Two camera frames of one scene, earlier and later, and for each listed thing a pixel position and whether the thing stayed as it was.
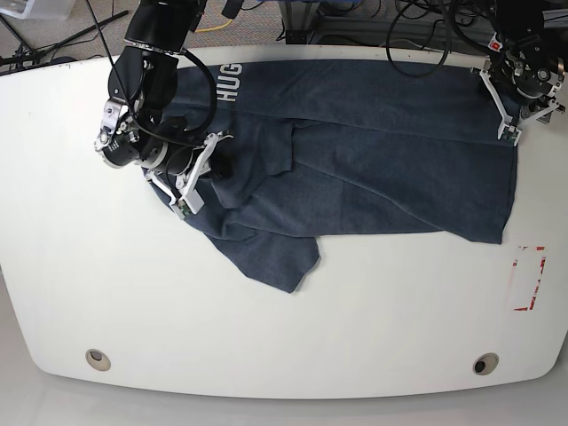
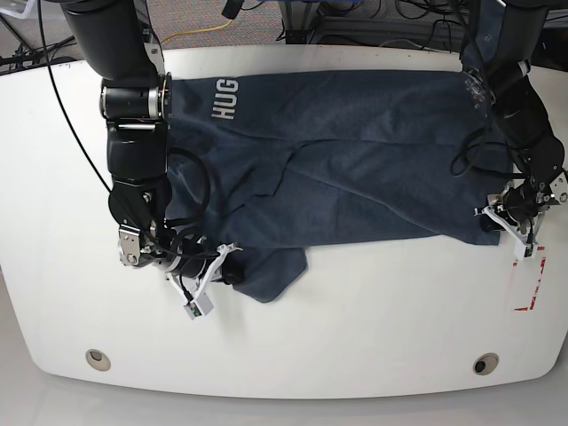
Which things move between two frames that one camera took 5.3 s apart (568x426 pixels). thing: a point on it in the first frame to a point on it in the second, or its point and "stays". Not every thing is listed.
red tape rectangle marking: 515,264 stays
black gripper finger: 221,162 to 232,272
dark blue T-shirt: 303,150 stays
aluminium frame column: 299,18 stays
